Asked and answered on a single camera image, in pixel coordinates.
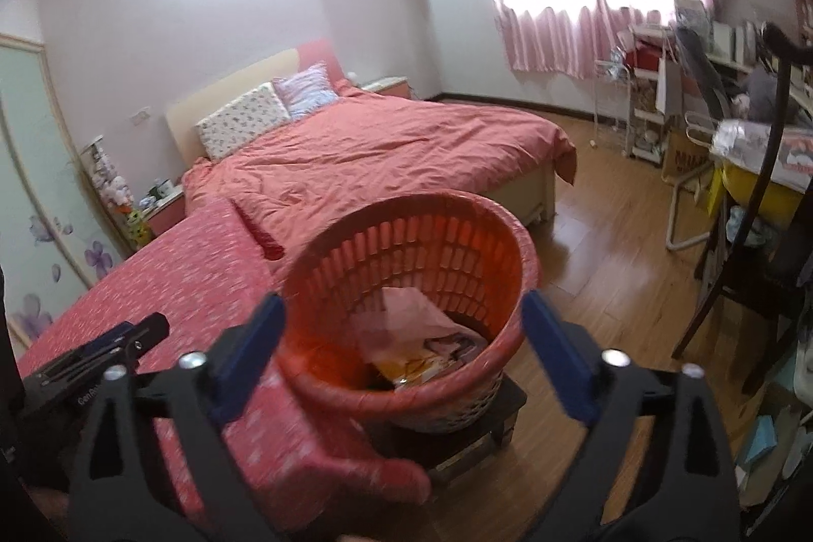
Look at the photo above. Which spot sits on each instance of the yellow waffle snack bag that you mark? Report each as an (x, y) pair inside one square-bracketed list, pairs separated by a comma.
[(407, 371)]

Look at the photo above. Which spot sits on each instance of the yellow tub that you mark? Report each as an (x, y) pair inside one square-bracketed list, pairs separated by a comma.
[(781, 198)]

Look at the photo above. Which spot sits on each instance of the left pink nightstand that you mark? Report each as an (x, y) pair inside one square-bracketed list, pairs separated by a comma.
[(167, 212)]

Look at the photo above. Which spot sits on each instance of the dark wooden stool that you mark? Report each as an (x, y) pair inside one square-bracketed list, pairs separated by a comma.
[(445, 456)]

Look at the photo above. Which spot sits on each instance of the pink nightstand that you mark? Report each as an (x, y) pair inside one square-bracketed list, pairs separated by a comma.
[(167, 212), (389, 86)]

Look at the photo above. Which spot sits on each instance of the bed with coral duvet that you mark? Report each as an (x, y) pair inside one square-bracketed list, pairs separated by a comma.
[(296, 179)]

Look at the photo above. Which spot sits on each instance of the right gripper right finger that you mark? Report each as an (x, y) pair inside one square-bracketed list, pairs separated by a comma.
[(655, 463)]

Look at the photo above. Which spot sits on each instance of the beige pink headboard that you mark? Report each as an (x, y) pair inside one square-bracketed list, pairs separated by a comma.
[(184, 115)]

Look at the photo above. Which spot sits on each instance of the cluttered desk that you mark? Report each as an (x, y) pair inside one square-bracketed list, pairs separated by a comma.
[(691, 64)]

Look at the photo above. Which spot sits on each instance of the red plastic laundry basket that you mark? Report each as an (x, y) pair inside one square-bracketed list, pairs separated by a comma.
[(384, 279)]

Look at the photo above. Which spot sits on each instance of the hanging plush toys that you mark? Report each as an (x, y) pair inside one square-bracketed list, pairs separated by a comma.
[(115, 194)]

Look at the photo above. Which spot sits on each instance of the pink striped pillow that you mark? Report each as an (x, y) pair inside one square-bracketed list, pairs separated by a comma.
[(305, 92)]

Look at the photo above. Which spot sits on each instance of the white red snack bag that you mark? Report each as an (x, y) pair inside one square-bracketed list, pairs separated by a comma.
[(458, 348)]

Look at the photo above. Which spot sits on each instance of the brown cardboard box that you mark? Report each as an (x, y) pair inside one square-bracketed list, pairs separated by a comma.
[(681, 155)]

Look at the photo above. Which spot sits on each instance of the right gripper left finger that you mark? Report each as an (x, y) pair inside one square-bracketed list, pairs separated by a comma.
[(121, 488)]

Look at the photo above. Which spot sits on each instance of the white floral pillow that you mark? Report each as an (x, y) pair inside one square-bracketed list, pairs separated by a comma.
[(241, 121)]

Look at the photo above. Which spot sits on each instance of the white wire rack trolley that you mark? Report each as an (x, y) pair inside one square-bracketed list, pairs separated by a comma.
[(612, 87)]

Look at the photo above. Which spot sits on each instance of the sliding wardrobe with flower decals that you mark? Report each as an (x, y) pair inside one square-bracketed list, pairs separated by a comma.
[(56, 240)]

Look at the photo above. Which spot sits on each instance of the right pink nightstand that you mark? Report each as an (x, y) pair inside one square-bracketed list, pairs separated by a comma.
[(389, 86)]

